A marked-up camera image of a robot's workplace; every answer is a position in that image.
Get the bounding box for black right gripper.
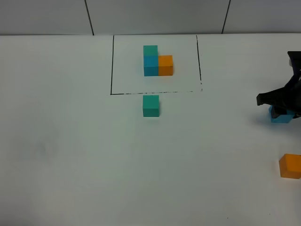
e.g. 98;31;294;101
256;74;301;118

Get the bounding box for orange template block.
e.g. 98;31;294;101
158;55;174;76

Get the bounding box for blue template block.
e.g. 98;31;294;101
143;55;158;76

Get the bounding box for green template block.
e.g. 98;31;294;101
143;45;158;56

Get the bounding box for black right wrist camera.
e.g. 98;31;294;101
287;51;301;72

